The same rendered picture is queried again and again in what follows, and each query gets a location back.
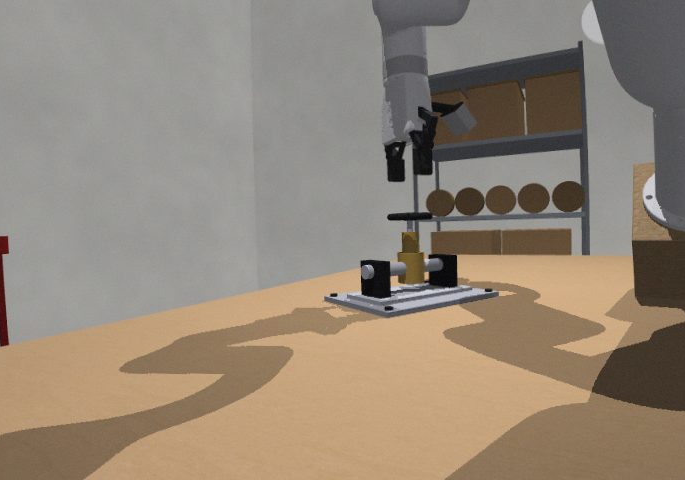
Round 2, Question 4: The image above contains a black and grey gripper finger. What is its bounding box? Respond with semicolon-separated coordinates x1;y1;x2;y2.
384;141;406;182
409;107;438;175

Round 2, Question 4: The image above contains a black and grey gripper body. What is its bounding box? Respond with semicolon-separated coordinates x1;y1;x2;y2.
382;72;432;146

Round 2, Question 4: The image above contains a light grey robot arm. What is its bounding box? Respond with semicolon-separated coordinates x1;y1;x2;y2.
372;0;685;231

